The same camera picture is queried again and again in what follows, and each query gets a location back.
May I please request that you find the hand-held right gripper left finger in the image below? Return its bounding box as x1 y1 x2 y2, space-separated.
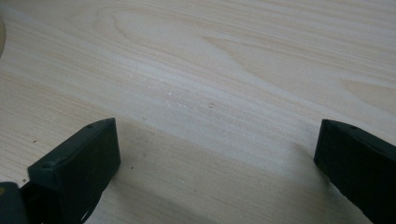
27 117 121 224

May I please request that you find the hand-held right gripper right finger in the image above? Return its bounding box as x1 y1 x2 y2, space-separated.
313 119 396 224

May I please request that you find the white container with perforated strainer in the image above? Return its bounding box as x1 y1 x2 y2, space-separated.
0 18 7 59

